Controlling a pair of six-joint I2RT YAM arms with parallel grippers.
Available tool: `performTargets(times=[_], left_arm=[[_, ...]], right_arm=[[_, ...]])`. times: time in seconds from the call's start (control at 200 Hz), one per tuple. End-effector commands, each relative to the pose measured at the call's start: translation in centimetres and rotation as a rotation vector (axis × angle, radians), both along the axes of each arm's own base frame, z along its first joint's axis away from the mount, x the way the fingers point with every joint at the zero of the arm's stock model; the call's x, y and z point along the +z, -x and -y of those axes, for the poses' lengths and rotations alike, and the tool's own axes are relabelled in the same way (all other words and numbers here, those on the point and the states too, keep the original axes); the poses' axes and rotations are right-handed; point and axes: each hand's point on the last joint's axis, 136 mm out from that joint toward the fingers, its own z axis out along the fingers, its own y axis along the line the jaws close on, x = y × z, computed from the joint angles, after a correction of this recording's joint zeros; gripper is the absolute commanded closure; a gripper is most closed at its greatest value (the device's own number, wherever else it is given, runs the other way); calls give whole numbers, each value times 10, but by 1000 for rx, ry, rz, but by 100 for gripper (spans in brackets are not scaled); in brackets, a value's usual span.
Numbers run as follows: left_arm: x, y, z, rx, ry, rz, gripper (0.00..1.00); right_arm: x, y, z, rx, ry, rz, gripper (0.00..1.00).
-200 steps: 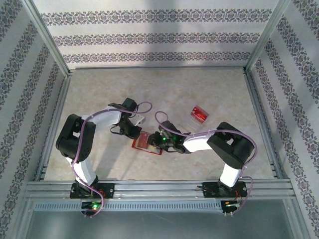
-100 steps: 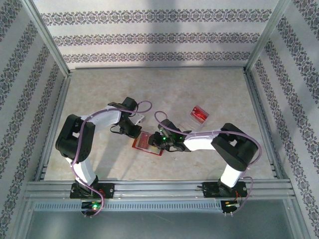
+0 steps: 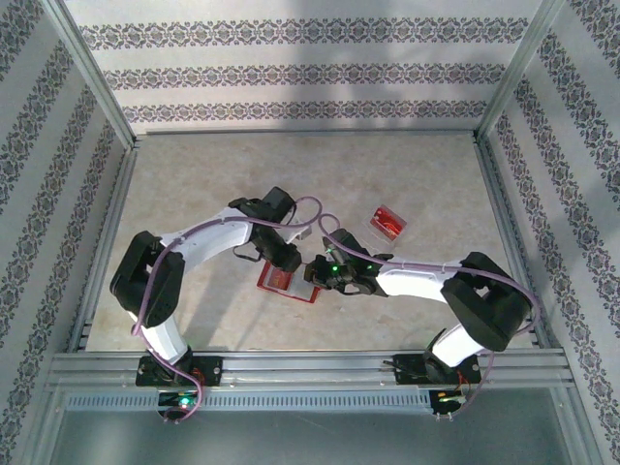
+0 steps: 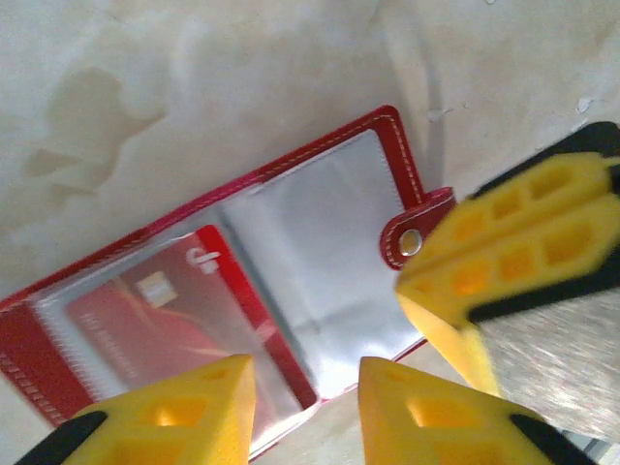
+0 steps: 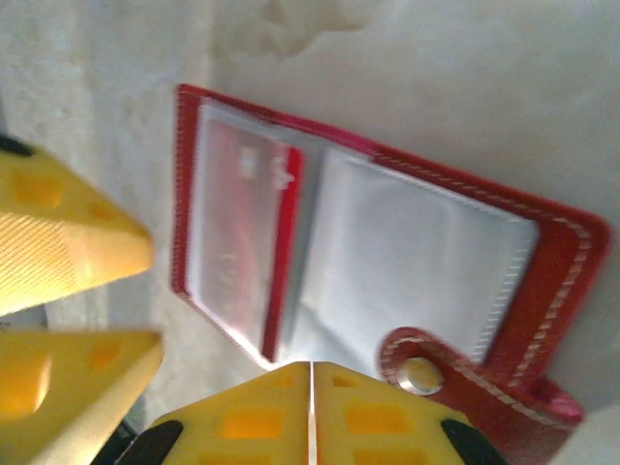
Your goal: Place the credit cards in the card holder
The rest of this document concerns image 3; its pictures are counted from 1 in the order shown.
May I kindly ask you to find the red leather card holder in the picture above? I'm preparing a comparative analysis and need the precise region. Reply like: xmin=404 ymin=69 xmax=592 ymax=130
xmin=255 ymin=261 xmax=323 ymax=305

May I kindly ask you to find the clear plastic box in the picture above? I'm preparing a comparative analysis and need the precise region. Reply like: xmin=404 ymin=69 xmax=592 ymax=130
xmin=360 ymin=202 xmax=409 ymax=249

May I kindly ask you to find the red credit card stack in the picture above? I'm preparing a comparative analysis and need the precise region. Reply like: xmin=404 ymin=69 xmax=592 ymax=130
xmin=369 ymin=204 xmax=407 ymax=241

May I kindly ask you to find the right small circuit board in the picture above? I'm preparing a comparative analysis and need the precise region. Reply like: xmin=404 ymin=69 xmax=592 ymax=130
xmin=429 ymin=388 xmax=470 ymax=419

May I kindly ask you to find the grey metal shelf panel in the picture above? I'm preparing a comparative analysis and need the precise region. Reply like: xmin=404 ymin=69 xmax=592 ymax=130
xmin=46 ymin=387 xmax=577 ymax=465

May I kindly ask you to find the left green-lit circuit board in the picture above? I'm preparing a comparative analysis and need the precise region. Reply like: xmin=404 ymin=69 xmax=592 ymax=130
xmin=155 ymin=390 xmax=201 ymax=419

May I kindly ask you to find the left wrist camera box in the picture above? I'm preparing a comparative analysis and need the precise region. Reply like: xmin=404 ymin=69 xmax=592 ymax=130
xmin=284 ymin=223 xmax=312 ymax=244

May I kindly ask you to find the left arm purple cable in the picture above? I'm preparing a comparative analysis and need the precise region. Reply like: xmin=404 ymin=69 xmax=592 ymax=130
xmin=131 ymin=196 xmax=326 ymax=425

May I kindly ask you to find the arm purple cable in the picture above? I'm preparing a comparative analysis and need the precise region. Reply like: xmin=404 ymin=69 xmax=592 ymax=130
xmin=318 ymin=213 xmax=542 ymax=422
xmin=131 ymin=196 xmax=326 ymax=425

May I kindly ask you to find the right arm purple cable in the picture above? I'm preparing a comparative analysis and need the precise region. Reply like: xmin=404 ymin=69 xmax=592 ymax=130
xmin=318 ymin=213 xmax=542 ymax=422

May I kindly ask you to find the long aluminium mounting rail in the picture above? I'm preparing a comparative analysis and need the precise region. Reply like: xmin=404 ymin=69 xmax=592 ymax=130
xmin=46 ymin=351 xmax=575 ymax=389

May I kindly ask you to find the aluminium rail along wall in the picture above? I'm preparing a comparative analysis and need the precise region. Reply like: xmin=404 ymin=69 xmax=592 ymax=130
xmin=143 ymin=126 xmax=479 ymax=138

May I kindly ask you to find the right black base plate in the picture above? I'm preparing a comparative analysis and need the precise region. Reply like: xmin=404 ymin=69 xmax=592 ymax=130
xmin=394 ymin=352 xmax=481 ymax=388

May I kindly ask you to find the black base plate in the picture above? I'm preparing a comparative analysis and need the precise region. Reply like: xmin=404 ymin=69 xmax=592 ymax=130
xmin=394 ymin=352 xmax=481 ymax=388
xmin=135 ymin=355 xmax=225 ymax=388

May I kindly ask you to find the grey slotted cable duct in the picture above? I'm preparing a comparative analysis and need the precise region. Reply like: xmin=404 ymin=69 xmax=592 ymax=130
xmin=62 ymin=389 xmax=437 ymax=414

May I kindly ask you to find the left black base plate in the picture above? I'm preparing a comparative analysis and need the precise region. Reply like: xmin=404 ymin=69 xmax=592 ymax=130
xmin=135 ymin=355 xmax=225 ymax=388

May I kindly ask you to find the left aluminium side rail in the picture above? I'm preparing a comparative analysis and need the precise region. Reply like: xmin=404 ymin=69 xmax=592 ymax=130
xmin=65 ymin=142 xmax=141 ymax=354

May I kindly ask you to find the aluminium side rail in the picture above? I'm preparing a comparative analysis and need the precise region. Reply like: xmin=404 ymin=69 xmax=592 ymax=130
xmin=65 ymin=142 xmax=141 ymax=354
xmin=472 ymin=133 xmax=561 ymax=349

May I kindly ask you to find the right aluminium side rail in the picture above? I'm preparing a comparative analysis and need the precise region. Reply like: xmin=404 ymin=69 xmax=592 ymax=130
xmin=472 ymin=133 xmax=561 ymax=349

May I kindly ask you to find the left aluminium frame post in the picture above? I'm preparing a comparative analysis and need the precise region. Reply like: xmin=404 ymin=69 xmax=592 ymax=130
xmin=41 ymin=0 xmax=140 ymax=152

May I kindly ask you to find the aluminium frame post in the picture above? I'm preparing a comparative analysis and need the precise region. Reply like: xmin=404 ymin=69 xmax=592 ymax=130
xmin=477 ymin=0 xmax=569 ymax=142
xmin=41 ymin=0 xmax=140 ymax=152

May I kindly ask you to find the right aluminium frame post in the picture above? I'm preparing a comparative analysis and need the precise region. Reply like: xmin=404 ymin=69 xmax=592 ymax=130
xmin=477 ymin=0 xmax=569 ymax=142

